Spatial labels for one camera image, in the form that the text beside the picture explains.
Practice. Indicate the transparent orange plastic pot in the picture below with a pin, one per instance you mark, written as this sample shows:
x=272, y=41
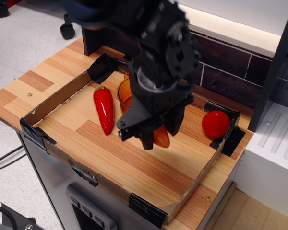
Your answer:
x=124, y=94

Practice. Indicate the red toy tomato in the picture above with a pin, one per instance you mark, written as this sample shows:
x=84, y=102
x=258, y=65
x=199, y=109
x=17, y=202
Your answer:
x=216, y=124

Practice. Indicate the white toy sink drainboard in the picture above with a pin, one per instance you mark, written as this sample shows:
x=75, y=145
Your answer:
x=263, y=170

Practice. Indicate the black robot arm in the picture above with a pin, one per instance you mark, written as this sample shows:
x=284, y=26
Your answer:
x=160, y=27

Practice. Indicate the red toy chili pepper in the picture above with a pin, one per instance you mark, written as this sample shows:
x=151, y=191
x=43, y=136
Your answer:
x=104, y=104

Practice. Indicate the orange toy carrot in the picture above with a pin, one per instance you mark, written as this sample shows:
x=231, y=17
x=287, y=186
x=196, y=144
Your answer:
x=161, y=137

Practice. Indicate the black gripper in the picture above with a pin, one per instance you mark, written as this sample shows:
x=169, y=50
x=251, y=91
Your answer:
x=158, y=98

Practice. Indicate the dark upright post left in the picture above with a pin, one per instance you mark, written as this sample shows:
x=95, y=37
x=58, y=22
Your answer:
x=92, y=40

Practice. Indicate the dark upright post right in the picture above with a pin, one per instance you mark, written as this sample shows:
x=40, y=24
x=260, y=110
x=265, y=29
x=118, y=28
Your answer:
x=275, y=87

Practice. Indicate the dark upright post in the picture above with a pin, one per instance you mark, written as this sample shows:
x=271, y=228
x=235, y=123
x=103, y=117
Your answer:
x=275, y=87
x=92, y=40

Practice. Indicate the black office chair base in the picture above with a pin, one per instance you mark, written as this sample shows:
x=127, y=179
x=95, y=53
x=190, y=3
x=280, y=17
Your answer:
x=67, y=31

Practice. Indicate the cardboard fence with black tape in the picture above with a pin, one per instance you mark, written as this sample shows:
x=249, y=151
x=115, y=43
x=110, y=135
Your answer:
x=117, y=184

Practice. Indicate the black bracket with screw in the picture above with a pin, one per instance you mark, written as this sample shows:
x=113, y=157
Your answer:
x=12, y=220

